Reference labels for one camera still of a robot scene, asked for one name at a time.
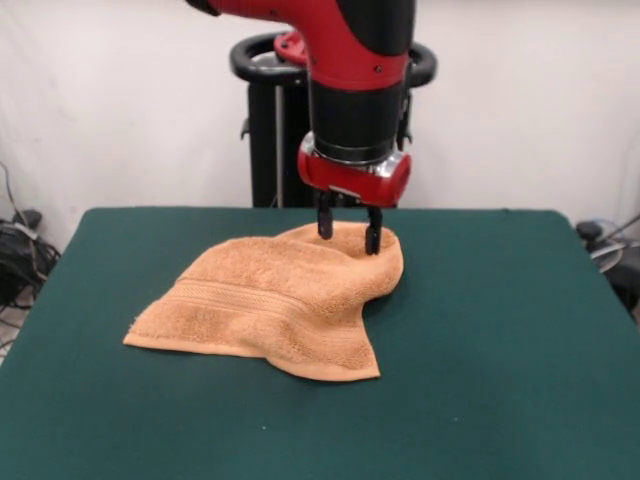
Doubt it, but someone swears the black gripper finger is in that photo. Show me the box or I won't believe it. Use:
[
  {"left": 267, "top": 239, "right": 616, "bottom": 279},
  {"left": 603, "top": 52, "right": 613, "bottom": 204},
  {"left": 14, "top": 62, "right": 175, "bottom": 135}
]
[
  {"left": 316, "top": 191, "right": 335, "bottom": 241},
  {"left": 363, "top": 205, "right": 385, "bottom": 258}
]

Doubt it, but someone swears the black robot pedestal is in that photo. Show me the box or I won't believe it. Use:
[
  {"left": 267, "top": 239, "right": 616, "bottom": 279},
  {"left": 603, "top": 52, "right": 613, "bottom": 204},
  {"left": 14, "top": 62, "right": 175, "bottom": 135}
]
[{"left": 229, "top": 34, "right": 439, "bottom": 209}]

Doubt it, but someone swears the tan terry towel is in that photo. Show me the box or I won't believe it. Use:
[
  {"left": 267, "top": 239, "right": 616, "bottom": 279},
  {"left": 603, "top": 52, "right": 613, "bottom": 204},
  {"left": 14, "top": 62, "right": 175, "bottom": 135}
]
[{"left": 122, "top": 222, "right": 405, "bottom": 382}]

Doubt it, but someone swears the black cable tangle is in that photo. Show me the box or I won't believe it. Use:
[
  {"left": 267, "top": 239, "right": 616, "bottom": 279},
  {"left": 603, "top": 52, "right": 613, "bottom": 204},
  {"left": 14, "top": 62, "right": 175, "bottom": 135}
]
[{"left": 0, "top": 159, "right": 62, "bottom": 309}]

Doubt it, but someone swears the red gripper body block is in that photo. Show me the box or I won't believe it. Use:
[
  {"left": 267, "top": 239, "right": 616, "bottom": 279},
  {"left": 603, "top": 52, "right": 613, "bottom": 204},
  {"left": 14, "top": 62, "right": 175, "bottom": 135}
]
[{"left": 297, "top": 134, "right": 414, "bottom": 209}]

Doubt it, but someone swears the dark green table cloth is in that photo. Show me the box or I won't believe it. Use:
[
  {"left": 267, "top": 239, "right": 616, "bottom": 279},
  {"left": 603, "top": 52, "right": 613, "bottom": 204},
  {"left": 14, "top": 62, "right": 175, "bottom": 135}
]
[{"left": 0, "top": 207, "right": 640, "bottom": 480}]

